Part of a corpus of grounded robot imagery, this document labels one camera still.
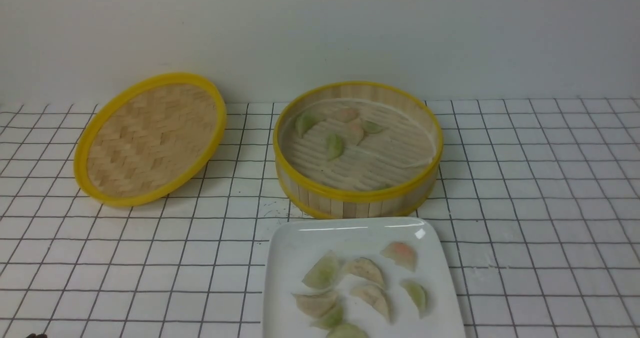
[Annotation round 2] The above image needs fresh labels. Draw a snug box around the white square plate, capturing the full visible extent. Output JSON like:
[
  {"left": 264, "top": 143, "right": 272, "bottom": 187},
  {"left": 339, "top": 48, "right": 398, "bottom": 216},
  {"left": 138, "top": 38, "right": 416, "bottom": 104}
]
[{"left": 262, "top": 217, "right": 467, "bottom": 338}]

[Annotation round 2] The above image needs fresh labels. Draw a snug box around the small green dumpling steamer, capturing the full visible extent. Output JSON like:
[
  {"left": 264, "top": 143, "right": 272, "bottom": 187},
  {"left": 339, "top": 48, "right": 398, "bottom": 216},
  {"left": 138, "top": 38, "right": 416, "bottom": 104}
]
[{"left": 361, "top": 120, "right": 385, "bottom": 135}]

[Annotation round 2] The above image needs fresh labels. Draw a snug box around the small green dumpling plate right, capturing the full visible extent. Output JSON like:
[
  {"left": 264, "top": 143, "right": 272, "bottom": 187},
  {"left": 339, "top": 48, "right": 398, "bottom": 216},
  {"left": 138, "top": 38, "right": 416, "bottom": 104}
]
[{"left": 400, "top": 279, "right": 428, "bottom": 319}]

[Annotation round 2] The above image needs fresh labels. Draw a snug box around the green dumpling plate bottom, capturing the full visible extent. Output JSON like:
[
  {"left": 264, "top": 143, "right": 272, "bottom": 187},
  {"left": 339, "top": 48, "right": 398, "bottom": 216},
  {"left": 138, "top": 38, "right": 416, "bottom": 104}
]
[{"left": 310, "top": 302, "right": 345, "bottom": 331}]

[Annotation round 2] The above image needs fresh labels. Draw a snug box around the large green dumpling on plate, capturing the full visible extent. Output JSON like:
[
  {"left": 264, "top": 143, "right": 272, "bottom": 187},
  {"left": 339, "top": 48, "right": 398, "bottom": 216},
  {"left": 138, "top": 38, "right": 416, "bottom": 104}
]
[{"left": 302, "top": 250, "right": 341, "bottom": 291}]

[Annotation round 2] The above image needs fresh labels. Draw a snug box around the yellow rimmed bamboo steamer lid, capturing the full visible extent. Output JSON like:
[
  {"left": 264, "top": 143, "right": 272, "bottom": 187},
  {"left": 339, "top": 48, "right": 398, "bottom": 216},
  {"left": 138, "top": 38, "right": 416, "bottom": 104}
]
[{"left": 73, "top": 73, "right": 227, "bottom": 207}]

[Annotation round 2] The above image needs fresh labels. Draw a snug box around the white dumpling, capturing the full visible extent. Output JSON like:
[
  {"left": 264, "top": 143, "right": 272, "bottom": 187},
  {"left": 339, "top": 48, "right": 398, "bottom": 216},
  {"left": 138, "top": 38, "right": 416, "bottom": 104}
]
[{"left": 349, "top": 284, "right": 393, "bottom": 325}]

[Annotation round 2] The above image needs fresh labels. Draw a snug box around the pink dumpling steamer top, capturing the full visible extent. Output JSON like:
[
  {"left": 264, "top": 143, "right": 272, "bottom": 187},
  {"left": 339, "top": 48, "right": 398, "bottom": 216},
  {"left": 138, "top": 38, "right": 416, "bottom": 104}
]
[{"left": 331, "top": 107, "right": 360, "bottom": 123}]

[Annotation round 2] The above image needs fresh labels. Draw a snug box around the dark object bottom left corner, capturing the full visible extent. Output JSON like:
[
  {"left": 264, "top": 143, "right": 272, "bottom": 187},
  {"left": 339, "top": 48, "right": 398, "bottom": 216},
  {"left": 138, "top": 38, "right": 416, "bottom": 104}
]
[{"left": 26, "top": 333, "right": 48, "bottom": 338}]

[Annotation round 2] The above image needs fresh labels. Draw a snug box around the yellow rimmed bamboo steamer basket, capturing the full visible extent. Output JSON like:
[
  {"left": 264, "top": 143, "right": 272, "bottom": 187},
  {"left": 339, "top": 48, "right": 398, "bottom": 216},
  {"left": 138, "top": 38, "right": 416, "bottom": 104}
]
[{"left": 273, "top": 81, "right": 444, "bottom": 219}]

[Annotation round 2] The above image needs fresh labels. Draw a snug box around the beige dumpling on plate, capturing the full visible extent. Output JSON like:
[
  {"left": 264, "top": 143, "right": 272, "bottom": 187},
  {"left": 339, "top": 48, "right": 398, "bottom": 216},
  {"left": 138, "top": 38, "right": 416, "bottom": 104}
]
[{"left": 342, "top": 257, "right": 386, "bottom": 290}]

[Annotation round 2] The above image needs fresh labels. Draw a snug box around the pink dumpling on plate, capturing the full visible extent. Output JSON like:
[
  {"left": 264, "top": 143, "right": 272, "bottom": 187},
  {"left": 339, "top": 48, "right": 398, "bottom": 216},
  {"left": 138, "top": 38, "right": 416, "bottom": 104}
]
[{"left": 380, "top": 241, "right": 418, "bottom": 272}]

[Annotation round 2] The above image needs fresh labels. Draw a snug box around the beige dumpling plate left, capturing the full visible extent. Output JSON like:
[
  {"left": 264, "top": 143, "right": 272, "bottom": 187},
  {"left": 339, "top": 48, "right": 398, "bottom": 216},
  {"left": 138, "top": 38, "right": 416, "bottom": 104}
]
[{"left": 292, "top": 290, "right": 339, "bottom": 319}]

